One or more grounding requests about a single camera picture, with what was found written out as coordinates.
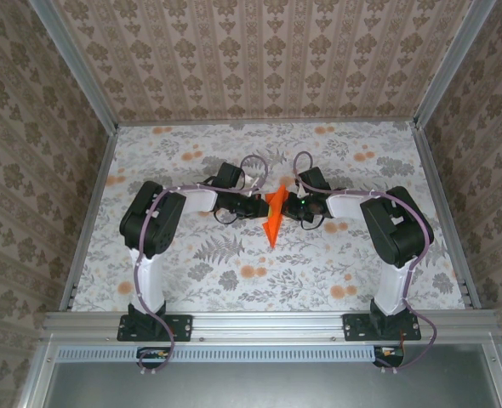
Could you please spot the orange paper sheet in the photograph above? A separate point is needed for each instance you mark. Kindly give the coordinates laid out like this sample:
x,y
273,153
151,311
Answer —
x,y
272,229

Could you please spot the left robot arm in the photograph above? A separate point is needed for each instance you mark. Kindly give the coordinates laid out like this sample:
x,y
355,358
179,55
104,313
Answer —
x,y
149,280

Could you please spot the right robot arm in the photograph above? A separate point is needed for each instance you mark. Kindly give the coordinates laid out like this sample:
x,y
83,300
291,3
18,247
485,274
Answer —
x,y
391,293

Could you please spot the small connector board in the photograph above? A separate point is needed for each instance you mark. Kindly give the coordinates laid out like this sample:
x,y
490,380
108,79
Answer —
x,y
387,353
153,355

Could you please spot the grey metal panel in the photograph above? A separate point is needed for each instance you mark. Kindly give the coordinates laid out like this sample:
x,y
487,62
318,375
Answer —
x,y
268,387

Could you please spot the aluminium table edge rail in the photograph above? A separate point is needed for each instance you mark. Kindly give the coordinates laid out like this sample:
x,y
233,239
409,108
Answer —
x,y
268,123
436,187
91,212

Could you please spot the aluminium extrusion mounting rail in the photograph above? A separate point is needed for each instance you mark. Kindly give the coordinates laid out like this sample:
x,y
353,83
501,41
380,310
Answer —
x,y
268,325

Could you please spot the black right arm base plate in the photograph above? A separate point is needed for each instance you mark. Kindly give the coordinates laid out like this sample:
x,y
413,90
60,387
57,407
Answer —
x,y
353,329

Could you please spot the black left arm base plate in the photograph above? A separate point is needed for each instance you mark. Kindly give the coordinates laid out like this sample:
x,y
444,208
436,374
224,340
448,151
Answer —
x,y
183,327

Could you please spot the aluminium frame post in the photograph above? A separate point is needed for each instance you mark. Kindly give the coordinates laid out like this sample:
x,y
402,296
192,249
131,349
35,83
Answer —
x,y
73,59
453,59

